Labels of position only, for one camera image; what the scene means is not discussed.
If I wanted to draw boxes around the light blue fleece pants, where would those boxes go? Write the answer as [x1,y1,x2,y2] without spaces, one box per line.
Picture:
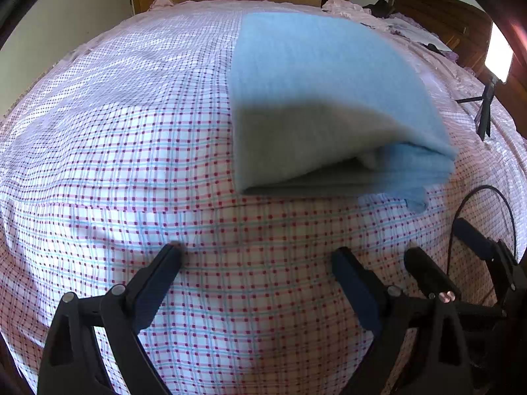
[228,13,457,213]

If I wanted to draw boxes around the pink checkered bed sheet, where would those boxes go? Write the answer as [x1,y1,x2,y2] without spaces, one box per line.
[1,2,526,394]

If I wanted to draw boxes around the dark wooden headboard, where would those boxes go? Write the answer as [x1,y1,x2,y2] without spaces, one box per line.
[389,0,526,136]

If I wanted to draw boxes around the black cable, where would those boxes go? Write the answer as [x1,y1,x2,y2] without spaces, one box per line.
[446,184,518,275]

